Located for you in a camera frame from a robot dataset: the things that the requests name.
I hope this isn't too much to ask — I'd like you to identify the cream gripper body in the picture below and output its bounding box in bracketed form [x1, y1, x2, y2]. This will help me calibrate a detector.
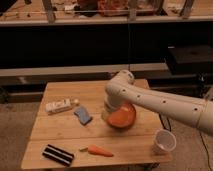
[101, 100, 116, 121]

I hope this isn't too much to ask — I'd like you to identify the white ceramic cup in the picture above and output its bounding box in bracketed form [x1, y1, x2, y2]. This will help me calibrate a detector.
[153, 129, 177, 155]

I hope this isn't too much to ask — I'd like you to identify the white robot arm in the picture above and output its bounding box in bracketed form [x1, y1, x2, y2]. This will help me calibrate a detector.
[104, 70, 213, 136]

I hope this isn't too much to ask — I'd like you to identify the orange ceramic bowl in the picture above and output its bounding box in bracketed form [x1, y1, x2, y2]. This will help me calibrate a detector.
[107, 102, 136, 128]

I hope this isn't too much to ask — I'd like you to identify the blue sponge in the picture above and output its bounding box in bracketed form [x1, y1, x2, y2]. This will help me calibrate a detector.
[74, 106, 93, 125]

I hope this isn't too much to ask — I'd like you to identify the orange toy carrot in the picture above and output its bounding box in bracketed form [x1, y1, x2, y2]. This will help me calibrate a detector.
[80, 145, 114, 157]

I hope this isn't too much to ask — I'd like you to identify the white tube box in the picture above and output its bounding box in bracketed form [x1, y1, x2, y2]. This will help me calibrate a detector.
[45, 98, 80, 114]

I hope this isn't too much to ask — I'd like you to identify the wooden table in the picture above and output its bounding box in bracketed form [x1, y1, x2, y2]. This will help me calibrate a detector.
[21, 81, 172, 169]

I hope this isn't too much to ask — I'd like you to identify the black white striped block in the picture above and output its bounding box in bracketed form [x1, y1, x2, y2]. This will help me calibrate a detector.
[42, 144, 75, 167]

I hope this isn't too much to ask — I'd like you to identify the black box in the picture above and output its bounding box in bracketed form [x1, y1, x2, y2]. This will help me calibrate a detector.
[165, 45, 213, 75]

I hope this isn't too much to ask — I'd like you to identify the wooden shelf with clutter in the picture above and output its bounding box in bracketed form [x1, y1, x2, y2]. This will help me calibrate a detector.
[0, 0, 213, 27]

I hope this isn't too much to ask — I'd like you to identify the black cable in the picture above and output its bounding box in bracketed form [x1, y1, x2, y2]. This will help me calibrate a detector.
[198, 130, 213, 164]

